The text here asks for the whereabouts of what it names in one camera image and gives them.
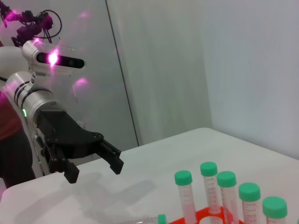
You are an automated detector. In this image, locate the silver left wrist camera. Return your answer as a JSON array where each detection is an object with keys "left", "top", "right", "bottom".
[{"left": 22, "top": 40, "right": 87, "bottom": 77}]

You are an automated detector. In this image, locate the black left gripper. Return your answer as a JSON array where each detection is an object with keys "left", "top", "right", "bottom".
[{"left": 35, "top": 109, "right": 125, "bottom": 184}]

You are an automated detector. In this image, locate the orange test tube rack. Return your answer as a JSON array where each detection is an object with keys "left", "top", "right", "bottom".
[{"left": 167, "top": 206, "right": 248, "bottom": 224}]

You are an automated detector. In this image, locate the person in red shirt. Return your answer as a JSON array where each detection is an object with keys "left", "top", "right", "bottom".
[{"left": 0, "top": 39, "right": 37, "bottom": 189}]

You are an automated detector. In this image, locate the green capped clear test tube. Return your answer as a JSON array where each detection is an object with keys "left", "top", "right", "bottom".
[
  {"left": 126, "top": 214, "right": 168, "bottom": 224},
  {"left": 200, "top": 161, "right": 221, "bottom": 214},
  {"left": 262, "top": 196, "right": 288, "bottom": 224},
  {"left": 216, "top": 171, "right": 240, "bottom": 224},
  {"left": 238, "top": 182, "right": 261, "bottom": 224},
  {"left": 174, "top": 170, "right": 198, "bottom": 224}
]

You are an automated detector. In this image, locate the black head camera rig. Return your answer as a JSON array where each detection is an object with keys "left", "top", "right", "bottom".
[{"left": 0, "top": 3, "right": 63, "bottom": 46}]

